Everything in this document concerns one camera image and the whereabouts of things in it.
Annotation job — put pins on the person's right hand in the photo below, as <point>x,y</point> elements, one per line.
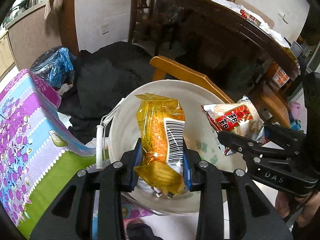
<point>309,206</point>

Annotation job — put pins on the red white snack packet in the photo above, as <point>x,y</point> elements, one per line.
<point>240,118</point>

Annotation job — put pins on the dark wooden dining table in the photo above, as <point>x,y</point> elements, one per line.
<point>212,32</point>

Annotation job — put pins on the yellow snack wrapper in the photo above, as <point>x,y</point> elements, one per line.
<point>161,121</point>

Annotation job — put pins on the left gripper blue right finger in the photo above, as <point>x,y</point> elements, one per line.
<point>186,169</point>

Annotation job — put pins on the blue plastic bag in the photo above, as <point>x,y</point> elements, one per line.
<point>55,67</point>

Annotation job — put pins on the white plastic trash bucket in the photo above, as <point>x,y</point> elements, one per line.
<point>196,132</point>

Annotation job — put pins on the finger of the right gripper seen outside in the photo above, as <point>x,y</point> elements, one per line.
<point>247,146</point>

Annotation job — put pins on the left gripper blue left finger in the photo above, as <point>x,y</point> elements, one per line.
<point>136,160</point>

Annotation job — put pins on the floral colourful tablecloth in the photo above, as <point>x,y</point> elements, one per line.
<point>39,155</point>

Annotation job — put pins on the beige kitchen base cabinets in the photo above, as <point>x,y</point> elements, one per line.
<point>27,37</point>

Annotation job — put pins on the black cloth heap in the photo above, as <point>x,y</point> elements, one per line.
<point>102,79</point>

